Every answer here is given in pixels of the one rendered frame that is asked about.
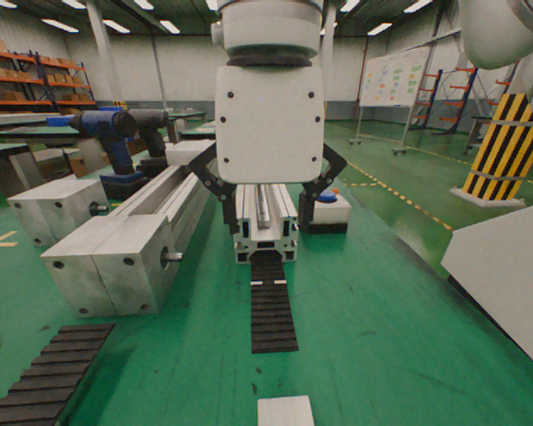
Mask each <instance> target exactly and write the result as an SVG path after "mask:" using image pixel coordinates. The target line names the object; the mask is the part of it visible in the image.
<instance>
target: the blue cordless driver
mask: <svg viewBox="0 0 533 426"><path fill-rule="evenodd" d="M65 124H66V125H69V126H70V127H71V128H72V129H75V130H78V132H79V133H81V134H83V135H85V136H94V137H96V138H97V139H98V140H99V141H100V143H101V145H102V148H103V150H104V151H106V153H107V157H108V160H109V161H110V163H111V166H112V168H113V171H110V172H105V173H103V174H101V175H100V176H99V177H100V179H101V182H102V187H103V189H104V191H105V194H106V196H107V199H116V200H124V201H126V200H128V199H129V198H130V197H132V196H133V195H134V194H136V193H137V192H138V191H139V190H141V189H142V188H144V187H145V186H146V185H147V184H148V183H149V182H150V179H149V178H148V177H144V174H143V172H139V171H135V170H134V167H133V160H132V158H131V155H130V153H129V150H128V148H127V145H126V144H125V142H123V141H122V140H121V138H132V137H134V136H135V135H136V132H137V123H136V121H135V119H134V117H133V116H132V115H131V114H129V113H127V112H112V111H88V112H77V113H76V114H75V115H74V117H72V118H70V119H69V121H68V122H65Z"/></svg>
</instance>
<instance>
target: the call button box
mask: <svg viewBox="0 0 533 426"><path fill-rule="evenodd" d="M350 211H351V206H350V205H349V203H348V202H347V201H346V200H345V199H344V198H343V197H342V196H340V195H339V194H336V199H335V200H330V201H326V200H321V199H318V200H316V202H315V210H314V218H313V221H312V222H309V230H308V234H323V233H346V232H347V229H348V222H349V216H350Z"/></svg>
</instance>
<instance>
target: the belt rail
mask: <svg viewBox="0 0 533 426"><path fill-rule="evenodd" d="M258 426H315V425H314V421H313V417H312V412H311V408H310V400H309V396H291V397H280V398H270V399H260V400H258Z"/></svg>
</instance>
